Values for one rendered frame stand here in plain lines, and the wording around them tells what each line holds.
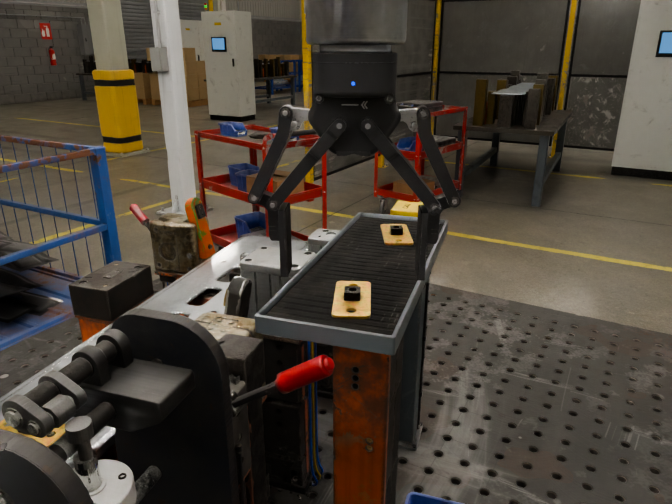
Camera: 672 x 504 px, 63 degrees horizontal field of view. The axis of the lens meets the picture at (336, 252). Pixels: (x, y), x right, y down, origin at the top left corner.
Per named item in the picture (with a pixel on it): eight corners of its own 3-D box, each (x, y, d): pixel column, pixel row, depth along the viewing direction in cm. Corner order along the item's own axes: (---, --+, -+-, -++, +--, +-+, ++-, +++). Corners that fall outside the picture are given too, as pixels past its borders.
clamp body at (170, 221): (178, 348, 137) (162, 209, 124) (231, 358, 133) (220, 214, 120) (153, 370, 128) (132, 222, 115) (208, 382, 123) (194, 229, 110)
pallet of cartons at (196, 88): (210, 104, 1391) (206, 47, 1344) (189, 107, 1324) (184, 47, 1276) (174, 102, 1441) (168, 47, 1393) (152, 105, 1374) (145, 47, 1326)
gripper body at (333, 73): (401, 49, 52) (397, 147, 55) (311, 49, 52) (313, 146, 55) (405, 49, 45) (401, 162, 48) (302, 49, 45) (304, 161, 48)
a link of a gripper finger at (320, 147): (350, 127, 49) (338, 116, 48) (271, 216, 52) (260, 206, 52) (352, 121, 52) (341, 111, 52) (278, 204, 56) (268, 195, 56)
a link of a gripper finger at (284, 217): (285, 210, 52) (277, 210, 52) (287, 277, 55) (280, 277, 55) (290, 202, 55) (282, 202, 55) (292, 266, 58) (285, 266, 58)
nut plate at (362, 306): (336, 283, 61) (336, 273, 61) (370, 283, 61) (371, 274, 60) (331, 318, 53) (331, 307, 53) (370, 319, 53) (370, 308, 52)
